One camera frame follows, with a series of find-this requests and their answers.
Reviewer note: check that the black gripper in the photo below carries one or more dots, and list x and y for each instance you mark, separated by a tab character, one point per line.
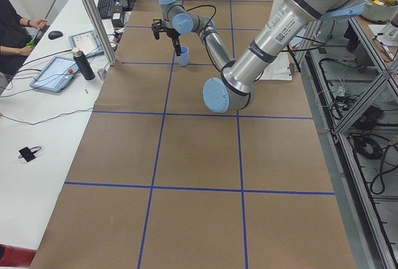
171	34

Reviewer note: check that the blue cup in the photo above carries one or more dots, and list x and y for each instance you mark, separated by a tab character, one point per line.
183	58

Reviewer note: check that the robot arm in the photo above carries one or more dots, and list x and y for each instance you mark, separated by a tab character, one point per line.
233	89

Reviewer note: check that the black power adapter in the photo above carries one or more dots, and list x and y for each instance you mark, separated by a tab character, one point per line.
117	19

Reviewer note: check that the black keyboard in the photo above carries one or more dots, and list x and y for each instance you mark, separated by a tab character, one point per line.
105	8

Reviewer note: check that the far teach pendant tablet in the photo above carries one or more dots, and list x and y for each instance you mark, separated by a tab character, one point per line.
88	42

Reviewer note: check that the teach pendant tablet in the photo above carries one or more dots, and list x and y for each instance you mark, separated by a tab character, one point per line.
88	42
56	75

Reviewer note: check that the black water bottle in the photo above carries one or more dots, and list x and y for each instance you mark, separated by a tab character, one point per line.
83	64

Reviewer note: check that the near teach pendant tablet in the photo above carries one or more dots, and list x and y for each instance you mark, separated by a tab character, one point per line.
56	75

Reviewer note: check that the black computer mouse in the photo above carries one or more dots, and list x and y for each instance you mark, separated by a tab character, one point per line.
55	34

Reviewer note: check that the person in black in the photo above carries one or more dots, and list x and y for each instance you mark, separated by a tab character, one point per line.
15	39

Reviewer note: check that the small black device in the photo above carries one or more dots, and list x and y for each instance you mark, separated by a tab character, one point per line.
28	154

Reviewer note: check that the steel bowl with fruit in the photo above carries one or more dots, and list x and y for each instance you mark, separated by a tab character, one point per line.
379	10

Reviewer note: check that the aluminium frame post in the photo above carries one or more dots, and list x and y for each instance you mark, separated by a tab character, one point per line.
94	16

